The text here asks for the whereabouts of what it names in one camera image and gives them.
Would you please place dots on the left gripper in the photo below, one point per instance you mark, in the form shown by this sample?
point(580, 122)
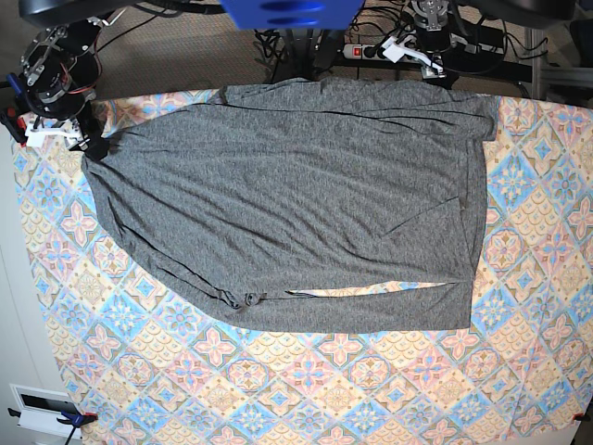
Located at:
point(432, 66)

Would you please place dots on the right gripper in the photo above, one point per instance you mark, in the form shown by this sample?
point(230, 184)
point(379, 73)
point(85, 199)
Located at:
point(65, 130)

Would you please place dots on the grey t-shirt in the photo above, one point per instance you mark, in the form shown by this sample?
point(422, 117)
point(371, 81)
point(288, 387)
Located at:
point(337, 206)

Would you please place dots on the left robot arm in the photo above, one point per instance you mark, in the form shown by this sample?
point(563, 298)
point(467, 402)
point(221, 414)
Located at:
point(434, 26)

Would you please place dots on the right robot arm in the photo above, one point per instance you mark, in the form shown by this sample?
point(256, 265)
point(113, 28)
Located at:
point(59, 73)

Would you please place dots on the white power strip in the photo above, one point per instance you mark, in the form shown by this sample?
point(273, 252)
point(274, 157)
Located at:
point(457, 48)

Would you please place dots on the red black clamp left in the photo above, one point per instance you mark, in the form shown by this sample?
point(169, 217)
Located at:
point(14, 105)

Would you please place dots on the patterned tablecloth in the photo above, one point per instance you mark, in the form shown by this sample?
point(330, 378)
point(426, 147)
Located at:
point(156, 370)

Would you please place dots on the blue clamp bottom left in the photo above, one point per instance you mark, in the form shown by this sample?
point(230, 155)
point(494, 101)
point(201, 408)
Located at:
point(74, 419)

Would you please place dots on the clamp bottom right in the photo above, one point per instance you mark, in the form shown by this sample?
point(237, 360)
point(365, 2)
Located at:
point(582, 417)

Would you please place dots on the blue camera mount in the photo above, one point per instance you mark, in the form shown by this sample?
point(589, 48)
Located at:
point(292, 14)

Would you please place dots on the white wall outlet box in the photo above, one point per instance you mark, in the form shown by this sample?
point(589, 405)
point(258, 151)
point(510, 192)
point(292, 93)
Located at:
point(39, 410)

